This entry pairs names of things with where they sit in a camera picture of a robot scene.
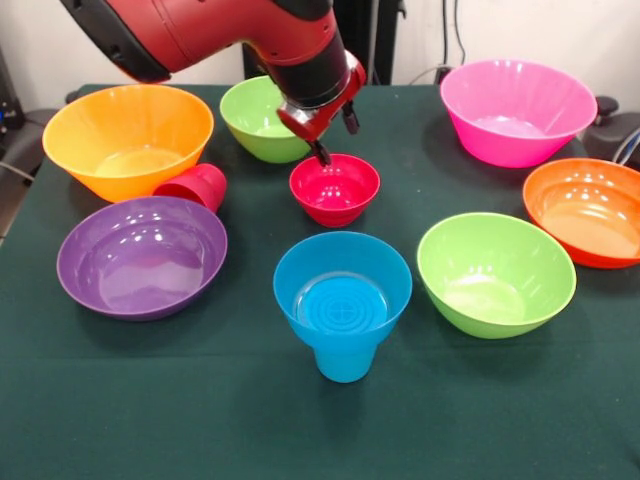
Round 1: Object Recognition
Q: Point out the dark green tablecloth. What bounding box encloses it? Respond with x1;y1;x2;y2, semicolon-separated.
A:
0;83;640;480

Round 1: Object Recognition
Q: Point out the purple bowl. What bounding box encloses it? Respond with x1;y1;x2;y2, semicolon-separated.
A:
56;195;229;322

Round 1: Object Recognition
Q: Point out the orange bowl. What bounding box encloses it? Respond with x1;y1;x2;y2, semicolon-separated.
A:
522;157;640;270

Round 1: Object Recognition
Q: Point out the pink bowl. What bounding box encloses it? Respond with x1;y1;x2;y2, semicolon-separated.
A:
439;58;599;170

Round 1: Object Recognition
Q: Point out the black office chair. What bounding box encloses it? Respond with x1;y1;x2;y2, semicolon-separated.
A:
584;95;640;169
0;107;61;181

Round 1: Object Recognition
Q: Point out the green bowl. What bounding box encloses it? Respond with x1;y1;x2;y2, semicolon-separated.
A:
219;75;314;165
416;212;578;340

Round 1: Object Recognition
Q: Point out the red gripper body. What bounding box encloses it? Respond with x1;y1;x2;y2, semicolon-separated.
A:
277;52;368;144

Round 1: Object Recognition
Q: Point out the blue bowl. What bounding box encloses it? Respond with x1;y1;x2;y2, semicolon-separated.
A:
272;230;414;354

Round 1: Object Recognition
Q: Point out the yellow bowl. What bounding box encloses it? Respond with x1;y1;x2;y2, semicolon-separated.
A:
41;83;216;204

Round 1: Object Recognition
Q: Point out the black computer box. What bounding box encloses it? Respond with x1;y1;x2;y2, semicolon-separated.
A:
0;47;26;134

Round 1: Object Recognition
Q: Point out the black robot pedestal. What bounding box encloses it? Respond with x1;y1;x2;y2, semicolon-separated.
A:
241;0;407;86

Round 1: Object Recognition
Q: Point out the red cup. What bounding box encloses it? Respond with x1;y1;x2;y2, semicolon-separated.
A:
152;163;229;215

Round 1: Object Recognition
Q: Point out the blue cup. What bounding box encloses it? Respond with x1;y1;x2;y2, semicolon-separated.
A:
312;343;379;385

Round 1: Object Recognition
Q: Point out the red bowl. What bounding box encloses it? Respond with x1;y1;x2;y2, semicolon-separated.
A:
288;153;382;229

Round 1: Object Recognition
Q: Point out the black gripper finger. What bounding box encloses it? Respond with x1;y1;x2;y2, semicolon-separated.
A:
342;98;362;136
308;139;333;168

